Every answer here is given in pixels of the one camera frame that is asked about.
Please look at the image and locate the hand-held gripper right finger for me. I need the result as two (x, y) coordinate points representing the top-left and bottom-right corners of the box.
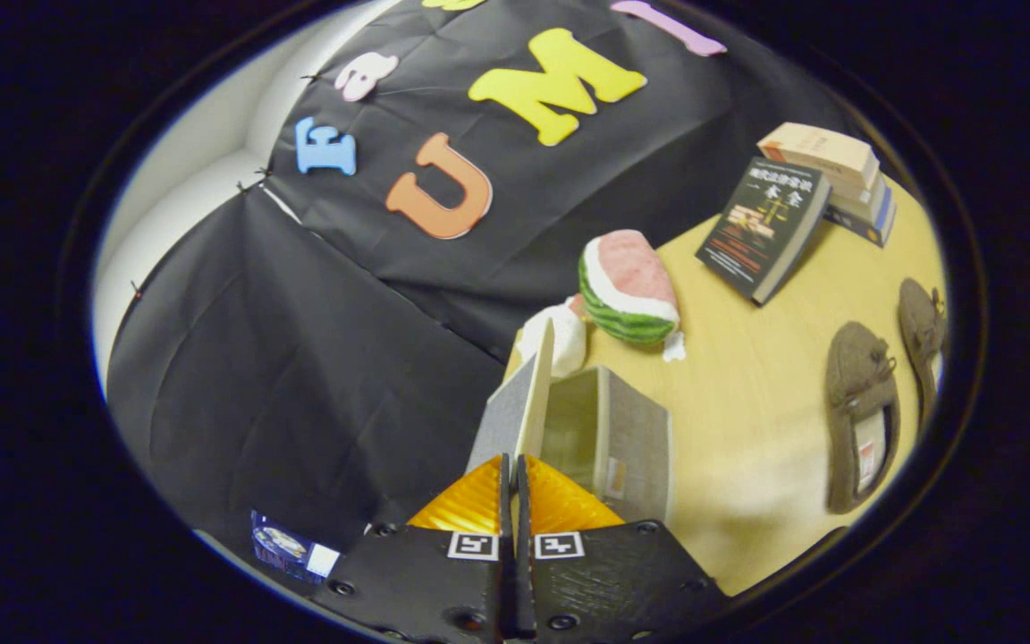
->
(515, 453), (732, 643)

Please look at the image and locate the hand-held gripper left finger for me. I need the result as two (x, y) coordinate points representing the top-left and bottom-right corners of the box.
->
(314, 453), (516, 644)

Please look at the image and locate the grey fabric storage box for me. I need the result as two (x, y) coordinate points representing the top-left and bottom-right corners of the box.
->
(466, 318), (673, 529)

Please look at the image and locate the brown fuzzy shoe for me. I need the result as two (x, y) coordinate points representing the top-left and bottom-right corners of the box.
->
(897, 278), (950, 426)
(825, 322), (902, 515)

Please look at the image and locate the blue printed packet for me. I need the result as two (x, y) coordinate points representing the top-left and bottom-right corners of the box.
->
(251, 510), (342, 585)

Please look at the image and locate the white plush toy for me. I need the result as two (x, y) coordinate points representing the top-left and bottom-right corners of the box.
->
(515, 298), (587, 379)

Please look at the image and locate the watermelon slice plush toy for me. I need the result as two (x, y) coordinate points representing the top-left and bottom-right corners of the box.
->
(578, 230), (686, 363)

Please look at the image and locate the black cover book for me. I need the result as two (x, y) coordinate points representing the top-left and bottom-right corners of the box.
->
(696, 157), (832, 307)

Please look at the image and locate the blue paperback book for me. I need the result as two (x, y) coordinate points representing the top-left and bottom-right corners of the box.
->
(823, 201), (898, 249)

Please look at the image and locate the white paperback book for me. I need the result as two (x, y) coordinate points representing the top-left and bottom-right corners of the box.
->
(828, 174), (891, 225)

